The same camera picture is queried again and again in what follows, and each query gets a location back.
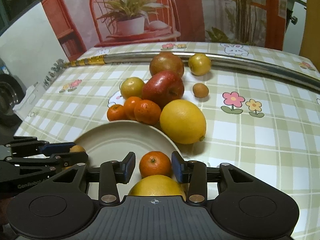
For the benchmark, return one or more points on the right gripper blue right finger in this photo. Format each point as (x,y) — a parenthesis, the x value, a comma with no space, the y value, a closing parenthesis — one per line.
(179,167)

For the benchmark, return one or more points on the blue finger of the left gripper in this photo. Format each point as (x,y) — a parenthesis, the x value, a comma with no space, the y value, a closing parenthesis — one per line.
(57,147)

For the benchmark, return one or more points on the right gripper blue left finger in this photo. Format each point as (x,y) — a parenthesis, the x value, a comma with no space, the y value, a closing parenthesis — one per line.
(127,167)

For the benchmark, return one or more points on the small brown longan fruit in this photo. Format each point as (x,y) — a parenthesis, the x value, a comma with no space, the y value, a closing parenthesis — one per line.
(77,148)

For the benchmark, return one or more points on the orange tangerine small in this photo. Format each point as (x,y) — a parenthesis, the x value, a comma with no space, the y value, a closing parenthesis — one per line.
(155,163)

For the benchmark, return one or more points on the large yellow grapefruit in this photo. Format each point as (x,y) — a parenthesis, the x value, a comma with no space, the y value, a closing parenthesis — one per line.
(183,122)

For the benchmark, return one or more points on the dark red apple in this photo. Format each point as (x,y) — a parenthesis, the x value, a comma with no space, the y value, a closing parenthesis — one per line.
(163,88)

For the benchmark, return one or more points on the yellow-green round fruit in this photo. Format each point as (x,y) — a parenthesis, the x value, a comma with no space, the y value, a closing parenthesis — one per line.
(132,86)

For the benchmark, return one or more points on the yellow round fruit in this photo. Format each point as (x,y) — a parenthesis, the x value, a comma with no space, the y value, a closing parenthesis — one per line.
(199,64)

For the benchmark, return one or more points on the brownish red apple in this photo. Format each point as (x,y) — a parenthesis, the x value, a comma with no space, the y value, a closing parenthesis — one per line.
(166,61)

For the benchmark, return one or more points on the dark appliance at left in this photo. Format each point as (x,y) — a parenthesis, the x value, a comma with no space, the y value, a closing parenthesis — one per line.
(12,93)

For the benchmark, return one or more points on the checkered bunny tablecloth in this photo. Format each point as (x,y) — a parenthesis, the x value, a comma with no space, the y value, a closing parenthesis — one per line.
(267,128)

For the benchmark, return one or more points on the metal telescopic pole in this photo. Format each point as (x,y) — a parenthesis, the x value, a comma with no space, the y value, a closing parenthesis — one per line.
(223,62)

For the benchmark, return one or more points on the printed room backdrop cloth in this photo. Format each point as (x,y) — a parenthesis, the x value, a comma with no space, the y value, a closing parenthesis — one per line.
(83,24)

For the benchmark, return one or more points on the wooden door panel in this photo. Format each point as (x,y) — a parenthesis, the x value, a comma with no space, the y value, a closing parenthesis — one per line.
(310,42)

